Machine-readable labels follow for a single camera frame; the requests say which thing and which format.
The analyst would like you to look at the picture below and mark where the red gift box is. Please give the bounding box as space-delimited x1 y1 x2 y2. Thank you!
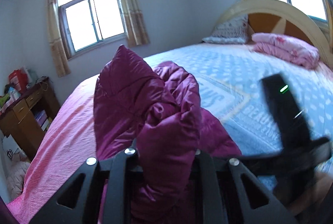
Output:
9 68 28 94

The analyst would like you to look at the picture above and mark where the cream arched headboard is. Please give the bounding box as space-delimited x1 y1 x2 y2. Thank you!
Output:
216 0 332 68

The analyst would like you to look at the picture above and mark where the white paper bag with crown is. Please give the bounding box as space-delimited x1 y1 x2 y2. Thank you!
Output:
2 135 21 162

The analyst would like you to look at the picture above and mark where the patterned grey pillow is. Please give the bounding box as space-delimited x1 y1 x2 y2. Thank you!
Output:
202 15 249 45

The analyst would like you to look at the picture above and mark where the pale pink quilted cushion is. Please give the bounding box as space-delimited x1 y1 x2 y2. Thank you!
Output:
7 155 30 200

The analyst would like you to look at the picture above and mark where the right beige curtain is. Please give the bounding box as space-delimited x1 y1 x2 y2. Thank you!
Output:
121 0 150 47

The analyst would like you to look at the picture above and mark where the left beige curtain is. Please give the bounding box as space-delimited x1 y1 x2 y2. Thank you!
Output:
46 0 71 78

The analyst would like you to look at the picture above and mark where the pink and blue bedsheet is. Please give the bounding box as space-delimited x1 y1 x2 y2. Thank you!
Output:
7 44 332 223

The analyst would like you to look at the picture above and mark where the magenta puffer down jacket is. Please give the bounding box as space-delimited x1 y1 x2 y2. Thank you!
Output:
94 46 241 223

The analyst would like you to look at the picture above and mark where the beige curtain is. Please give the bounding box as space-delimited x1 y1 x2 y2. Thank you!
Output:
46 0 71 78
121 0 150 47

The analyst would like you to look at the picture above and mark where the brown wooden desk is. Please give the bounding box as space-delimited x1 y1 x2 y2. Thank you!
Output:
1 77 60 161

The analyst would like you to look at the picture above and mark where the person's right hand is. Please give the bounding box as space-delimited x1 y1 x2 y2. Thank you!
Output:
287 171 332 215

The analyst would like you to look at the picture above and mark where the window with metal frame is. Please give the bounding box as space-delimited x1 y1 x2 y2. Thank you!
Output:
58 0 126 57

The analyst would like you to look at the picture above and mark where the folded pink blanket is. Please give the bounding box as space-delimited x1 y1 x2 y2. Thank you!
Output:
252 33 320 69

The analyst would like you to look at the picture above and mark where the stack of books in desk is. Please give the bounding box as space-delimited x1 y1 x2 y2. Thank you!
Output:
34 110 51 131

